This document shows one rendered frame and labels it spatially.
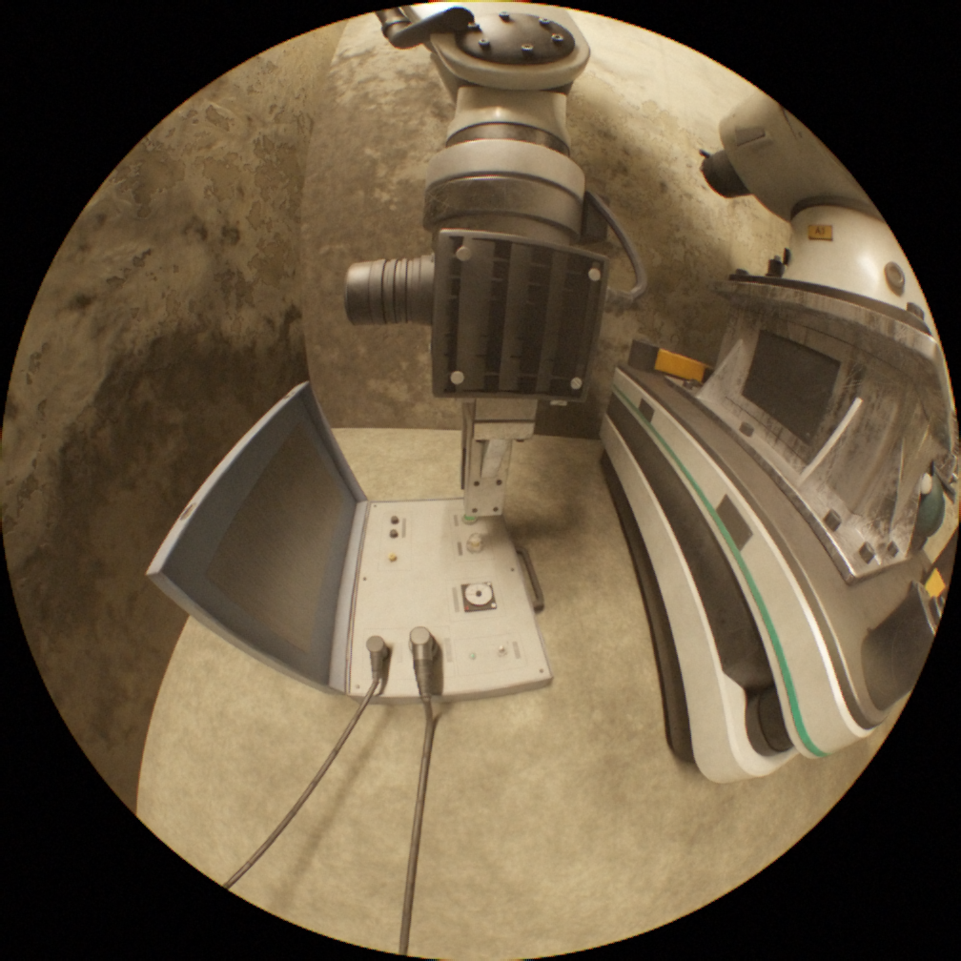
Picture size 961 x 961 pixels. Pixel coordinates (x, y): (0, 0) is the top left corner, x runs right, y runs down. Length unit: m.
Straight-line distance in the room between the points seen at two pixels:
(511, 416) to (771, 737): 0.44
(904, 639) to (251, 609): 0.57
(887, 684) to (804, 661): 0.10
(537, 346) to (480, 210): 0.13
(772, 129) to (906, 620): 0.70
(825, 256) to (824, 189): 0.15
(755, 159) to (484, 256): 0.68
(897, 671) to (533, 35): 0.57
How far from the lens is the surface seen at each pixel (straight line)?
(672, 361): 0.85
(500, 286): 0.22
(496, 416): 0.26
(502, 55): 0.34
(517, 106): 0.34
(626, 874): 0.56
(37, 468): 0.55
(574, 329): 0.24
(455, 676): 0.40
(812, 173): 0.72
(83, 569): 0.59
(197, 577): 0.30
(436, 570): 0.48
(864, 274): 0.63
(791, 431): 0.55
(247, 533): 0.35
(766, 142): 0.75
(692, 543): 0.44
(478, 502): 0.37
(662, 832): 0.56
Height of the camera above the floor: 0.44
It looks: 36 degrees down
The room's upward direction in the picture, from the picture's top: 5 degrees clockwise
